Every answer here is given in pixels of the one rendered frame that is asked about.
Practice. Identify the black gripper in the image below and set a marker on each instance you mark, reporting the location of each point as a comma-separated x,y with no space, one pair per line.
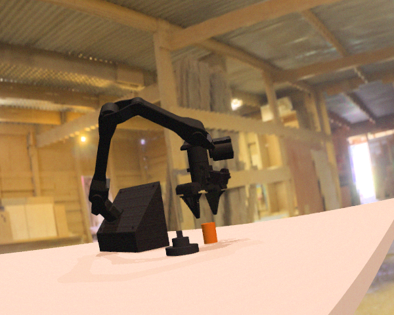
190,190

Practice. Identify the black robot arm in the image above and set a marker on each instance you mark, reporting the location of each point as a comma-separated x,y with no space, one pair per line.
196,141

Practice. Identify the orange knob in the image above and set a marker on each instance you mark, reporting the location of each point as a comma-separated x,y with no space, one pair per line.
209,233

